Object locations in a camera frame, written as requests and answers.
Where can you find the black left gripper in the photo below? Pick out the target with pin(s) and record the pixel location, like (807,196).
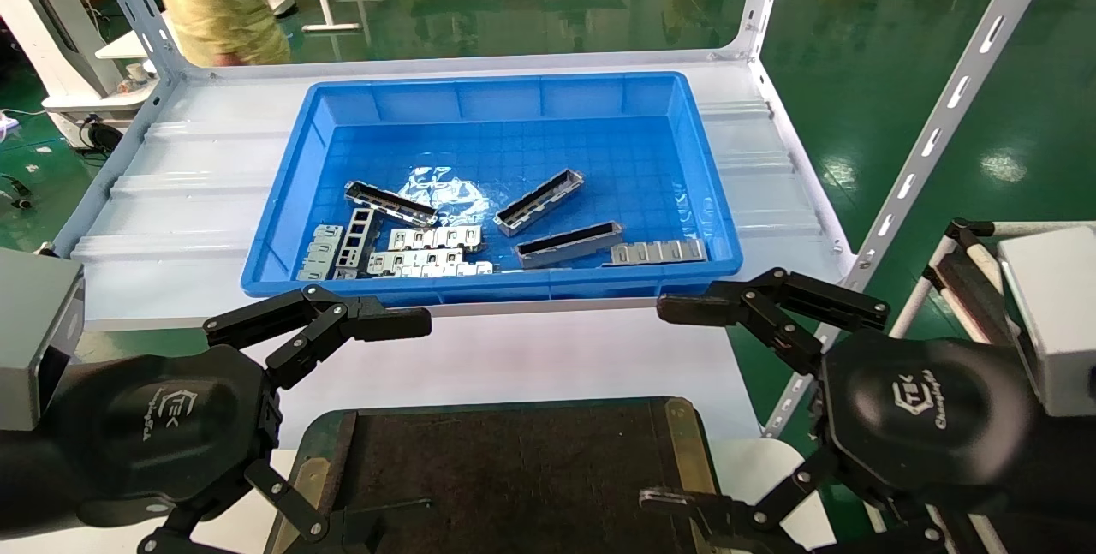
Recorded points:
(163,425)

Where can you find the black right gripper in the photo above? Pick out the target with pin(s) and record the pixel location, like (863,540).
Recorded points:
(925,417)

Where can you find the long metal channel housing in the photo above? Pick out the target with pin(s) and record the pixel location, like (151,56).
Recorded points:
(539,203)
(390,203)
(565,246)

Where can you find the black container with brass edges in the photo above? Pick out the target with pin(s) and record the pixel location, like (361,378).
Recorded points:
(514,468)

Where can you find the white tube cart black pads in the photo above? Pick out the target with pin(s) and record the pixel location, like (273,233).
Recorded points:
(967,284)

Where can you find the clear crumpled plastic film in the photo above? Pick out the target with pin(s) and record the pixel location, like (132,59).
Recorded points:
(445,193)

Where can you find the large blue plastic bin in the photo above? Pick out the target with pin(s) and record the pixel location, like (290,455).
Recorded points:
(599,151)

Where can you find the white metal shelf rack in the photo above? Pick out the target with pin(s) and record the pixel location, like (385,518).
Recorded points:
(942,119)

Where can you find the small black floor tool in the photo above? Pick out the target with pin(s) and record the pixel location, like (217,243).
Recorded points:
(19,199)

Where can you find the low white table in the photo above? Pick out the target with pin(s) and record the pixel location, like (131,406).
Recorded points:
(128,46)

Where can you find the white power strip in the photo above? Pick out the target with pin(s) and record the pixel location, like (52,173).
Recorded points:
(7,122)

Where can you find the silver stamped bracket plate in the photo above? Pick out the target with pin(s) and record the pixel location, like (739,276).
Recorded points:
(321,253)

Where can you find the flat silver slotted bracket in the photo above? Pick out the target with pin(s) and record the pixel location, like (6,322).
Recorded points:
(437,238)
(467,269)
(415,260)
(659,252)

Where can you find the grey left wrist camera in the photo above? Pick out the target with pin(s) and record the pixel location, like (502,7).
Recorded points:
(34,331)

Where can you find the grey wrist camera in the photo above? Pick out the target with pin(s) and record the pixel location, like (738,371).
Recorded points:
(1053,314)
(34,331)

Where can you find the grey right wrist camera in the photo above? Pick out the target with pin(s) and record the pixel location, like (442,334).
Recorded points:
(1053,314)

